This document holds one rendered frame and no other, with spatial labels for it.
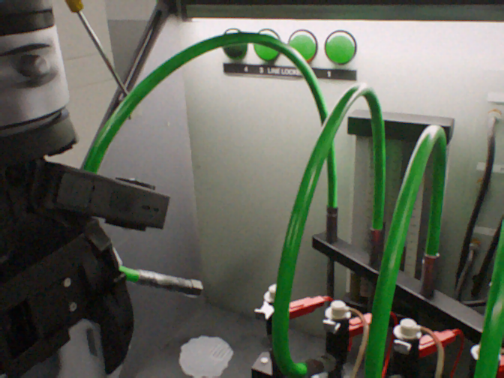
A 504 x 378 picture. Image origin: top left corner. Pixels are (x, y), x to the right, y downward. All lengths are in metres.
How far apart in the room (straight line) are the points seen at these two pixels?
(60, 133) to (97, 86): 3.36
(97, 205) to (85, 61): 3.27
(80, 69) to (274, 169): 2.74
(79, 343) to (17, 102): 0.15
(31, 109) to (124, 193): 0.09
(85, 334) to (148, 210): 0.09
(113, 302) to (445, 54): 0.58
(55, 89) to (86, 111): 3.33
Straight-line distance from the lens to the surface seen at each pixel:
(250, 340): 1.04
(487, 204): 0.82
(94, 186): 0.30
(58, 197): 0.29
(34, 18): 0.26
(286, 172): 0.89
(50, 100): 0.26
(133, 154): 0.85
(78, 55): 3.54
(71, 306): 0.30
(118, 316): 0.31
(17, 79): 0.25
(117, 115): 0.53
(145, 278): 0.60
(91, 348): 0.35
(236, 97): 0.89
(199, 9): 0.87
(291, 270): 0.43
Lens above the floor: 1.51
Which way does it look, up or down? 25 degrees down
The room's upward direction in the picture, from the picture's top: 3 degrees counter-clockwise
